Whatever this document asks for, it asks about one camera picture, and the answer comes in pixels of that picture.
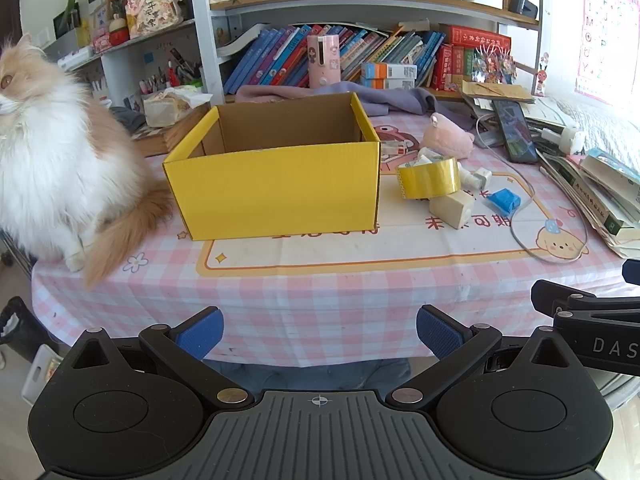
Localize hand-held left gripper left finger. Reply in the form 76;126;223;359
62;306;256;408

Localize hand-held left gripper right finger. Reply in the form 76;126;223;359
385;305;578;408

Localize blue tape piece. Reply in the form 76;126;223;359
482;188;522;213

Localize small white plug adapter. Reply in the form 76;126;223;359
457;166;494;192

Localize yellow tape roll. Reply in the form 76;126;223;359
396;157;462;202

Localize yellow cardboard box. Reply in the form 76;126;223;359
163;91;382;242

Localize pink plush pig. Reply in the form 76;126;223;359
422;112;475;159

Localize pile of books and papers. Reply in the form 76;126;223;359
537;147;640;261

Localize white power adapter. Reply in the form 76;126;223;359
540;125;586;156

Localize white bed cover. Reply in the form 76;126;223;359
545;95;640;171

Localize white plastic bin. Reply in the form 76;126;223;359
20;342;66;408

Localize black smartphone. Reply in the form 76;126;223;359
491;99;540;164

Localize black bag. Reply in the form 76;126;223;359
0;296;51;366

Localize stack of loose papers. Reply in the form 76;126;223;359
462;92;576;151

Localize wooden tray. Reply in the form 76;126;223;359
132;102;211;157

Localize brown paper envelope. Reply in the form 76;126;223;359
461;80;536;106

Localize tissue pack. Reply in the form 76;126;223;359
142;85;213;128

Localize orange and white cat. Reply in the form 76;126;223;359
0;34;176;291

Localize colourful figurine ornament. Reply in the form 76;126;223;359
472;44;518;85

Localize purple cloth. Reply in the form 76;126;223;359
235;84;481;131

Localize red thick books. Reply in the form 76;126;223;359
431;24;512;92

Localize orange white carton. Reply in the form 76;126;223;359
361;78;417;92
361;62;417;81

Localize bunch of pens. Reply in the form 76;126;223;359
137;60;201;96

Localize row of blue books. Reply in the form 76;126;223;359
222;22;448;95

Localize pink cylinder bottle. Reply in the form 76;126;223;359
306;35;342;90

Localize white wooden bookshelf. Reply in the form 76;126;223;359
50;0;546;111

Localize red white doll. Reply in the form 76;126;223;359
107;12;131;47

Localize floral paper cat figure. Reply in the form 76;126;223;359
125;0;183;37

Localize white cable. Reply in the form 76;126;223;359
472;112;590;264

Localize rabbit wall sticker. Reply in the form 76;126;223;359
534;52;550;97

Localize alphabet wall poster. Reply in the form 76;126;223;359
574;0;640;106

